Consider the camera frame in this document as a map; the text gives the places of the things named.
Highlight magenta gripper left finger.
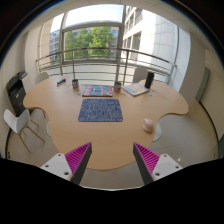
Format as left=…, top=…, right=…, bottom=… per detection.
left=41, top=143, right=92, bottom=185

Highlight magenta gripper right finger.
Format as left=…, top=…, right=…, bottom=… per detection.
left=133, top=143, right=182, bottom=185

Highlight blue patterned mouse pad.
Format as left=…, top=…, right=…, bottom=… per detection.
left=78, top=98, right=123, bottom=122

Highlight white chair wooden legs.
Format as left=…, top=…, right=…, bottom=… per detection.
left=3, top=109, right=44, bottom=149

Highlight red blue patterned mat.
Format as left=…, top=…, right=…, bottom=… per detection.
left=82, top=85, right=113, bottom=97

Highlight open notebook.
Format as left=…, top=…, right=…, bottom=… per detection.
left=122, top=83, right=148, bottom=96

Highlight small blue box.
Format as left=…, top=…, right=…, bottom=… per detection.
left=57, top=79, right=66, bottom=87

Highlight black cylindrical speaker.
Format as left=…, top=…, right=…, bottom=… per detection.
left=144, top=72, right=154, bottom=89

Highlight patterned mug right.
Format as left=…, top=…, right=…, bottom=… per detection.
left=114, top=81, right=121, bottom=92

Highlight white chair far right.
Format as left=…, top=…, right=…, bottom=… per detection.
left=132, top=67, right=148, bottom=83

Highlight white chair far left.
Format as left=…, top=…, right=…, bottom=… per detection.
left=35, top=72, right=49, bottom=84

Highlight black printer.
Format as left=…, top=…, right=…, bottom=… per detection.
left=6, top=71, right=28, bottom=116

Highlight metal balcony railing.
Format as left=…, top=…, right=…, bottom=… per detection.
left=36, top=47, right=176, bottom=85

